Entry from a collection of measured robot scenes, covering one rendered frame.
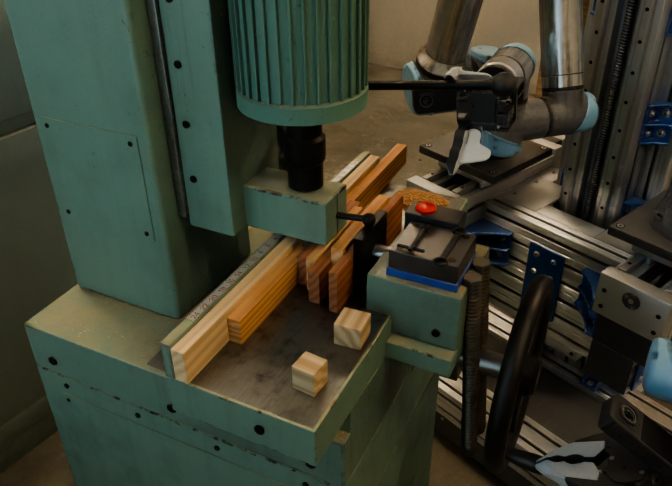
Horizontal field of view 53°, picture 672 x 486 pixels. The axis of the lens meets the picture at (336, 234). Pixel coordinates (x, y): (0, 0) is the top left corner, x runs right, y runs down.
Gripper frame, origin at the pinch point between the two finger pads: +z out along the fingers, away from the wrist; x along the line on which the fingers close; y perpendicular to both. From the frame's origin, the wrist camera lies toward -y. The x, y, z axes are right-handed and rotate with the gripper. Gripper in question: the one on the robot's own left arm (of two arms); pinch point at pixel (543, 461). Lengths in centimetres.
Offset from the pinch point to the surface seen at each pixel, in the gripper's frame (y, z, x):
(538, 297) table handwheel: -17.6, -3.2, 11.5
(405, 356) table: -16.6, 14.5, 2.9
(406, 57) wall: 10, 183, 351
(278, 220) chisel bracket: -38.7, 28.1, 8.7
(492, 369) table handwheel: -7.7, 7.1, 9.6
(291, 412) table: -25.1, 17.5, -16.3
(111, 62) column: -69, 34, 3
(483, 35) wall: 14, 126, 346
